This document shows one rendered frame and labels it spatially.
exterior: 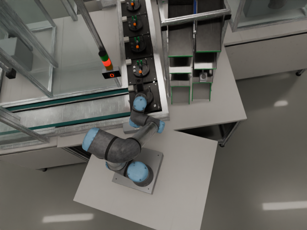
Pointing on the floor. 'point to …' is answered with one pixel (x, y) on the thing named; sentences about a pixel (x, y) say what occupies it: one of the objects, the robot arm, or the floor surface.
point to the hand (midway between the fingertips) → (141, 88)
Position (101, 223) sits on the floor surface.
